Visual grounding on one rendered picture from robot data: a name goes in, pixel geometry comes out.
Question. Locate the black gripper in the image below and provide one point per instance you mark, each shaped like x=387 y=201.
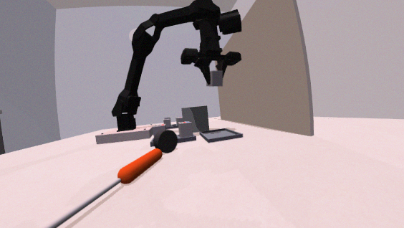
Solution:
x=210 y=51

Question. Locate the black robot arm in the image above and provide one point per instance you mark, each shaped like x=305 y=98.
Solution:
x=205 y=16

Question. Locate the beige flat wall panel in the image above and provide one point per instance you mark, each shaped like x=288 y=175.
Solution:
x=270 y=87

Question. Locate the orange rounded bar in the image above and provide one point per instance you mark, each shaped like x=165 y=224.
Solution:
x=125 y=175

